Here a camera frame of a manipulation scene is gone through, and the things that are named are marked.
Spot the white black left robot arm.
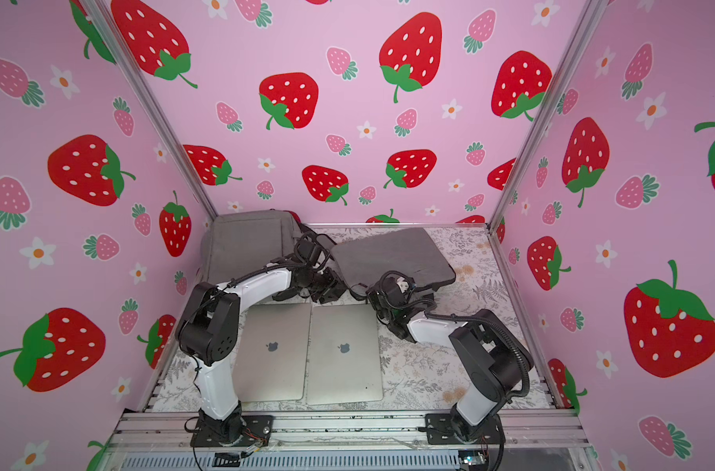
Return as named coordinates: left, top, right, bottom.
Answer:
left=175, top=232, right=347, bottom=445

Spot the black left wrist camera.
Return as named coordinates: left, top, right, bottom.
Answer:
left=294, top=237, right=326, bottom=267

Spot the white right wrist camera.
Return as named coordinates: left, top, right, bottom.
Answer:
left=394, top=276, right=413, bottom=294

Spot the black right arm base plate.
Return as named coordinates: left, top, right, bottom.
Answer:
left=423, top=412, right=506, bottom=445

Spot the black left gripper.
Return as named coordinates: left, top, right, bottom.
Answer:
left=303, top=266, right=351, bottom=302

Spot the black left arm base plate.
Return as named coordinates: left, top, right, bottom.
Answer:
left=190, top=413, right=274, bottom=449

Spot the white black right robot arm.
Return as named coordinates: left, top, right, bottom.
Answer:
left=366, top=271, right=534, bottom=443

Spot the dark grey laptop sleeve with handle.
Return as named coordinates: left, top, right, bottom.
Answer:
left=331, top=228, right=457, bottom=300

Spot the silver laptop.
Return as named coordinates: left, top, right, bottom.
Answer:
left=305, top=304, right=383, bottom=405
left=232, top=303, right=311, bottom=402

